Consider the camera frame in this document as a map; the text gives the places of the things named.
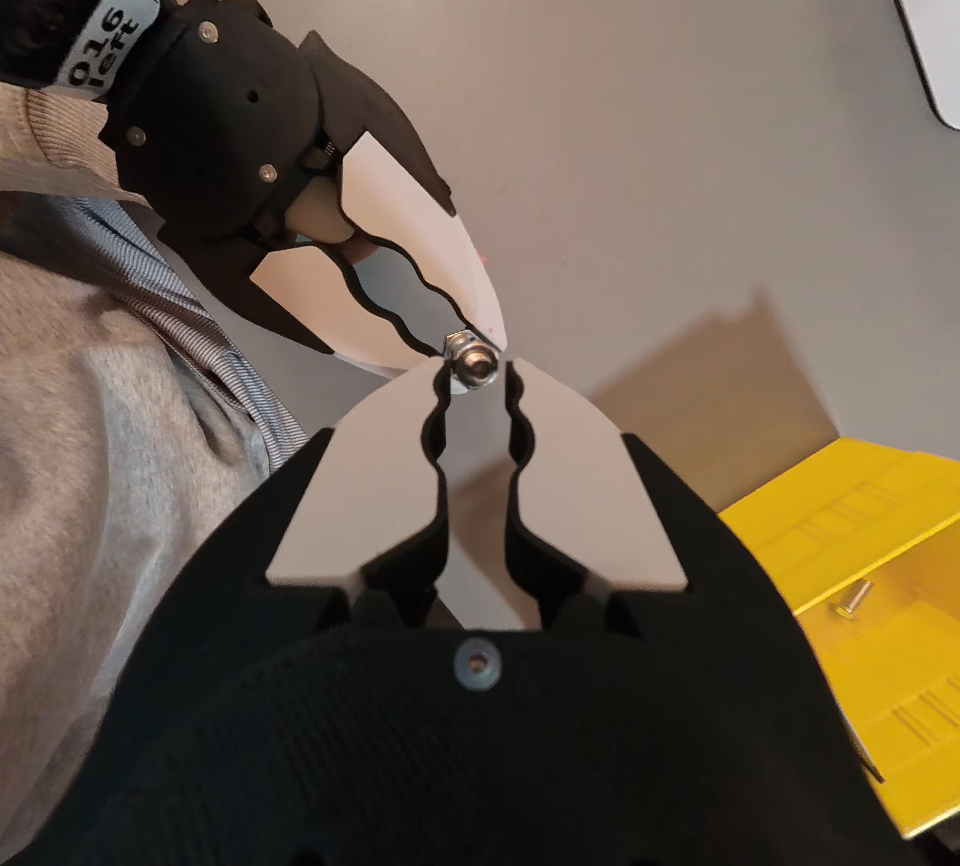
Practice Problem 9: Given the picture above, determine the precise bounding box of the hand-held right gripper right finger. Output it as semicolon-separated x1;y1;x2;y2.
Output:
502;358;690;595

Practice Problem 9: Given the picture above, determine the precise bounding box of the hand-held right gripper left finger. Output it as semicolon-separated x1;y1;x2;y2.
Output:
264;356;455;593

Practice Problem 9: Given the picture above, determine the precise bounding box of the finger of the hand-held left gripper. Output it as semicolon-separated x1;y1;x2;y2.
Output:
248;243;442;380
339;129;510;356

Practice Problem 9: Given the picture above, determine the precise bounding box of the silver hex bolt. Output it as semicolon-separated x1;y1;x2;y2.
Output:
452;344;501;395
828;578;875;621

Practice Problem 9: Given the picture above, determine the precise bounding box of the yellow plastic bin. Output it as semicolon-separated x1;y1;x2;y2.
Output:
718;437;960;841

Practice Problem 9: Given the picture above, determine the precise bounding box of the person's left forearm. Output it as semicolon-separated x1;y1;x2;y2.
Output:
0;82;155;207

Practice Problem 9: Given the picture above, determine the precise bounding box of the grey desk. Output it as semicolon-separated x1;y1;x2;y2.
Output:
97;0;960;631

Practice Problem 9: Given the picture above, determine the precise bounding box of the person's left hand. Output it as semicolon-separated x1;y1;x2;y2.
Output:
285;176;381;267

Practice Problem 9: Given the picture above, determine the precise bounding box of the striped blue shirt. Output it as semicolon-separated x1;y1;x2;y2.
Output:
45;194;310;473

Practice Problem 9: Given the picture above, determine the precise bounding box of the person's beige sweatshirt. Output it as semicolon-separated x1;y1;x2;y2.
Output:
0;191;275;863

